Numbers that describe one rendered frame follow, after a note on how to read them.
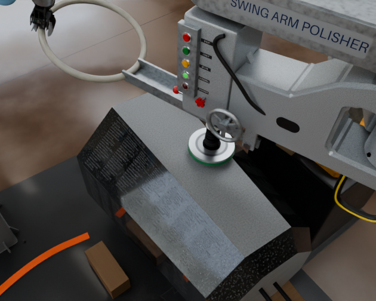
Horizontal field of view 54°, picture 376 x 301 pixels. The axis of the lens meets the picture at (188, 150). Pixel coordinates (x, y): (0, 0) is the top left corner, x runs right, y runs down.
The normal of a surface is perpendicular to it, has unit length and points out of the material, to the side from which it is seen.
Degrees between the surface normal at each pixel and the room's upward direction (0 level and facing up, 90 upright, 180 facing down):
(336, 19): 90
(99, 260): 0
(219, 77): 90
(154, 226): 45
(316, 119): 90
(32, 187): 0
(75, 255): 0
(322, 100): 90
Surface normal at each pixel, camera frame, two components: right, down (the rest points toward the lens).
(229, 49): -0.56, 0.62
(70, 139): 0.03, -0.65
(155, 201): -0.54, -0.15
